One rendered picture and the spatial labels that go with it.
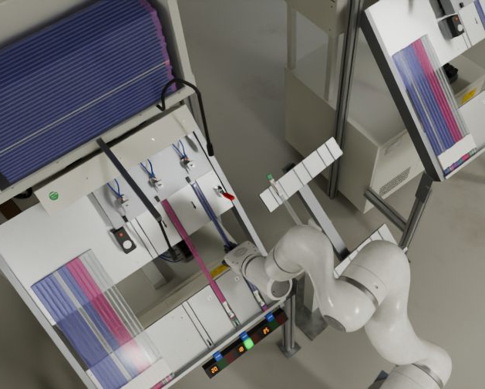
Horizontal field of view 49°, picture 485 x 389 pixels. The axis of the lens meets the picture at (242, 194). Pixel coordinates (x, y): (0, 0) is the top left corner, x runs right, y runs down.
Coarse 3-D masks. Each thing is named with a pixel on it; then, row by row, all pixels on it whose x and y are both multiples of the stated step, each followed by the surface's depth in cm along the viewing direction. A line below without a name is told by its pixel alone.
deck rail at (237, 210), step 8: (200, 136) 165; (200, 144) 166; (208, 160) 168; (216, 160) 168; (216, 168) 168; (224, 176) 170; (224, 184) 170; (232, 192) 172; (232, 208) 177; (240, 208) 173; (240, 216) 174; (240, 224) 180; (248, 224) 175; (248, 232) 176; (248, 240) 182; (256, 240) 177; (264, 256) 179
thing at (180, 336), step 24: (240, 288) 178; (168, 312) 170; (192, 312) 172; (216, 312) 175; (240, 312) 179; (168, 336) 170; (192, 336) 173; (216, 336) 176; (168, 360) 171; (192, 360) 174; (96, 384) 163
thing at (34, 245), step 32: (192, 192) 168; (32, 224) 150; (64, 224) 154; (96, 224) 157; (128, 224) 161; (192, 224) 169; (32, 256) 151; (64, 256) 155; (96, 256) 158; (128, 256) 162
